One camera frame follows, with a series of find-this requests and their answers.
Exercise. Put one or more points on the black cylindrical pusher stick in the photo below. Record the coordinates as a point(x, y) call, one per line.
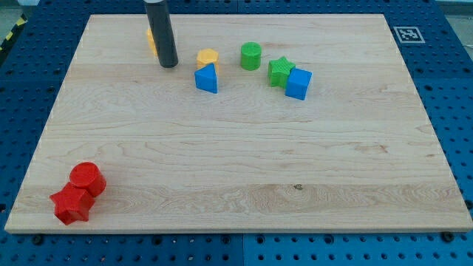
point(160, 23)

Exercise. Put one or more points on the yellow heart block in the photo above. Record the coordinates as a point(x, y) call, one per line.
point(151, 41)

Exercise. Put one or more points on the blue triangle block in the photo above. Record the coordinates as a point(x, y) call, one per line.
point(206, 78)

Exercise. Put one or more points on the green cylinder block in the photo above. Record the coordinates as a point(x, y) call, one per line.
point(251, 53)

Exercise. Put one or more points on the green star block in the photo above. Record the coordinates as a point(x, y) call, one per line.
point(279, 71)

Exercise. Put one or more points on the wooden board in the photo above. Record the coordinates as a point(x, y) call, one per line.
point(358, 155)

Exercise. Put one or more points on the blue cube block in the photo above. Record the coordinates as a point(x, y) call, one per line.
point(298, 83)

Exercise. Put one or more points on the red cylinder block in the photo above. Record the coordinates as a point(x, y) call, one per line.
point(88, 176)

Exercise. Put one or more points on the red star block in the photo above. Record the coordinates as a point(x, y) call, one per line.
point(72, 204)

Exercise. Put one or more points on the white fiducial marker tag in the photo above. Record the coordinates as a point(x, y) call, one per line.
point(409, 35)

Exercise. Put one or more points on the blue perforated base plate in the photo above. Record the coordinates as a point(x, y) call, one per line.
point(36, 65)

